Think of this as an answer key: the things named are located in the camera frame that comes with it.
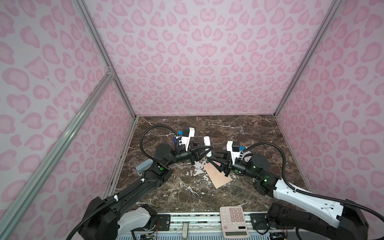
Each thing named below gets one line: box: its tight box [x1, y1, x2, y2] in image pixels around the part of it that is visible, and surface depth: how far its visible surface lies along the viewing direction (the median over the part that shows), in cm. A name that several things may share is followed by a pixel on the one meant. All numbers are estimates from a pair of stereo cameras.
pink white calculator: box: [219, 206, 250, 239], surface depth 73 cm
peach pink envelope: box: [203, 160, 233, 190], surface depth 88 cm
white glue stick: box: [203, 135, 212, 158], surface depth 62 cm
